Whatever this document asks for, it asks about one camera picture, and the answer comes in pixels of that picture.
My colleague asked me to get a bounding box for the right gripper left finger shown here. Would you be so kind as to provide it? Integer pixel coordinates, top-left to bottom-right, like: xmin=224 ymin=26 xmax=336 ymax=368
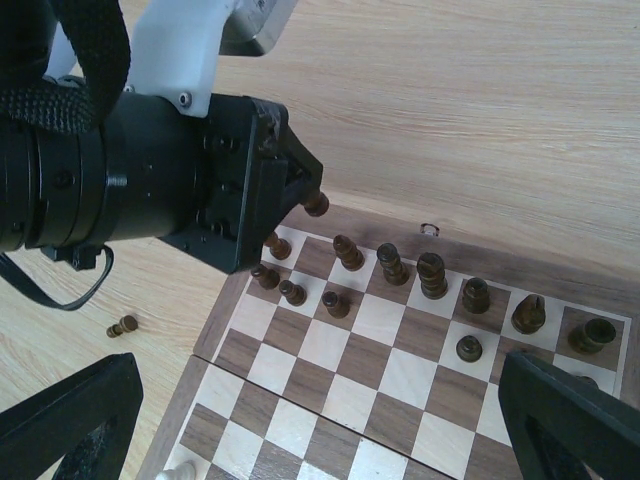
xmin=1 ymin=353 xmax=143 ymax=479

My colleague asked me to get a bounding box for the dark rook piece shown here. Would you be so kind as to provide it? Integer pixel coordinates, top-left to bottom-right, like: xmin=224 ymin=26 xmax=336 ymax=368
xmin=568 ymin=318 xmax=617 ymax=354

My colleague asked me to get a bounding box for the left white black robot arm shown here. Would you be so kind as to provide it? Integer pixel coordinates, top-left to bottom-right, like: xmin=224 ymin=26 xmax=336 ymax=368
xmin=1 ymin=1 xmax=328 ymax=308

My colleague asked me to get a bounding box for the dark king piece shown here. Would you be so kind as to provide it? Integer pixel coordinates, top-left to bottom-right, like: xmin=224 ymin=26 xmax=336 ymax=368
xmin=416 ymin=252 xmax=448 ymax=300

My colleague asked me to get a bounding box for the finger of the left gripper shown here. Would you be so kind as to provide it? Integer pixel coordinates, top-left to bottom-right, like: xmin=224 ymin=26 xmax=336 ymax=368
xmin=250 ymin=157 xmax=320 ymax=235
xmin=269 ymin=124 xmax=323 ymax=200

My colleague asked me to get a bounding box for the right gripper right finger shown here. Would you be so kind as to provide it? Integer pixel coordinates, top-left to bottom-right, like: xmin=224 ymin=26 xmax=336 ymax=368
xmin=498 ymin=352 xmax=639 ymax=479

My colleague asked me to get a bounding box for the dark pawn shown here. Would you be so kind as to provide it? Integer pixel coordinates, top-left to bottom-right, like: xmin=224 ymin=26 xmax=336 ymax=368
xmin=573 ymin=375 xmax=600 ymax=390
xmin=321 ymin=291 xmax=350 ymax=319
xmin=456 ymin=335 xmax=483 ymax=363
xmin=106 ymin=315 xmax=139 ymax=338
xmin=278 ymin=280 xmax=307 ymax=307

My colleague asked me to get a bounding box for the white rook left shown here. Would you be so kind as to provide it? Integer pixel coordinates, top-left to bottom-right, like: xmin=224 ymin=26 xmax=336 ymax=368
xmin=155 ymin=461 xmax=196 ymax=480

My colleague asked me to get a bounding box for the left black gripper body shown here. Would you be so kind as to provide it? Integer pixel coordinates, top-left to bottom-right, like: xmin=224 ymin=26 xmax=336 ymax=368
xmin=161 ymin=94 xmax=289 ymax=274

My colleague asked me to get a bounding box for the dark bishop piece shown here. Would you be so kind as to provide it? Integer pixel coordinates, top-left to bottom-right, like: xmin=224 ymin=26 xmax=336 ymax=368
xmin=462 ymin=277 xmax=491 ymax=314

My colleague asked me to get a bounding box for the wooden chess board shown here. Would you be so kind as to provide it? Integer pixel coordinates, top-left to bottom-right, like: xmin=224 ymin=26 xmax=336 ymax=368
xmin=139 ymin=207 xmax=639 ymax=479

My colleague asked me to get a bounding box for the dark knight piece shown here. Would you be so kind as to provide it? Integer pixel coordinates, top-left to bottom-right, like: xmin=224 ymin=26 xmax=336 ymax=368
xmin=511 ymin=294 xmax=546 ymax=335

